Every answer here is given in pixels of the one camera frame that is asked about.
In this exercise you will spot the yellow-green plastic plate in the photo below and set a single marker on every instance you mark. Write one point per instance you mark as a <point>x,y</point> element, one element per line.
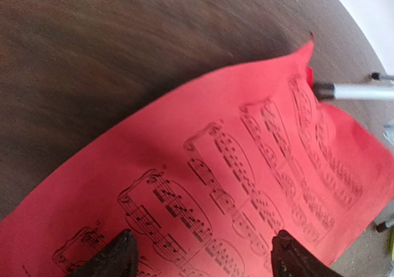
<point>389,225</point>

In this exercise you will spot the red sheet music page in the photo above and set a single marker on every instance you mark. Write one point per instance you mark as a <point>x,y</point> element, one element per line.
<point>205,176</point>

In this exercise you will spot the white folding music stand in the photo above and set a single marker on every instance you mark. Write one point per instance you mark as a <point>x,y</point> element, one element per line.
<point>381,92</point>

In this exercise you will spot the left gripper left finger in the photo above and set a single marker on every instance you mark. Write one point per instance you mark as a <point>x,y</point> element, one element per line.
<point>119,257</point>

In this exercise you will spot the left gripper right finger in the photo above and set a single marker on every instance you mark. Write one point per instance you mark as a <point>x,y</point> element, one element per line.
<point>291,258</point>

